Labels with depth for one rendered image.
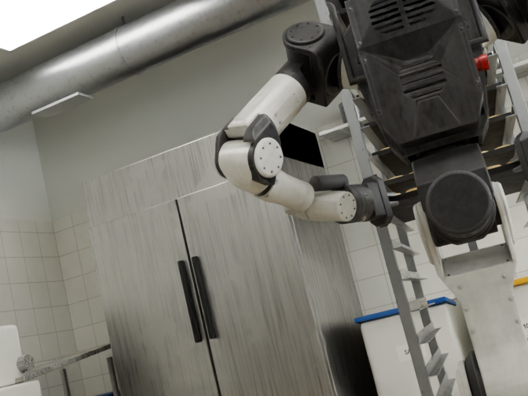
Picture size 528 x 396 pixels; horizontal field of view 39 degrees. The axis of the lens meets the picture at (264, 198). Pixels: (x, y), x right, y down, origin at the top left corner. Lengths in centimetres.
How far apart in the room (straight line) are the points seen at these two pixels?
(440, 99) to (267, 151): 34
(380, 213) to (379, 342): 267
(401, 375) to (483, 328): 285
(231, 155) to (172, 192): 324
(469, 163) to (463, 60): 19
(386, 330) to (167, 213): 150
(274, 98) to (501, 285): 58
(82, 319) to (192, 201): 197
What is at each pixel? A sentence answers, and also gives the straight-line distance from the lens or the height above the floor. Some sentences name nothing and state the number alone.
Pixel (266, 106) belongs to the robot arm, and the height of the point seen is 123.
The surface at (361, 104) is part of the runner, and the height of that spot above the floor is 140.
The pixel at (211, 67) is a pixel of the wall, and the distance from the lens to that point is 570.
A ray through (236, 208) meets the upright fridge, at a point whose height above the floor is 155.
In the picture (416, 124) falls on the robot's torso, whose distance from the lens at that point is 143.
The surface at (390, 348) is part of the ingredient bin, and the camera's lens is 438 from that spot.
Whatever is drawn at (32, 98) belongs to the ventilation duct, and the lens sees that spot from 525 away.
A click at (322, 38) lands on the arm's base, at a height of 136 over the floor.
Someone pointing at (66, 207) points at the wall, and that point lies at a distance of 630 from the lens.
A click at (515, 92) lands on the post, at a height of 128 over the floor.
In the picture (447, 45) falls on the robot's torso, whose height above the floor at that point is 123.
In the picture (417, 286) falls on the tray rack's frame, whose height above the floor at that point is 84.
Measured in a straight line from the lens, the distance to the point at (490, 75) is 242.
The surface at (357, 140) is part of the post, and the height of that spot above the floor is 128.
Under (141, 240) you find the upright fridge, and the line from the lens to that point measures 475.
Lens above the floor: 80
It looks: 10 degrees up
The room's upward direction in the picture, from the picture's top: 14 degrees counter-clockwise
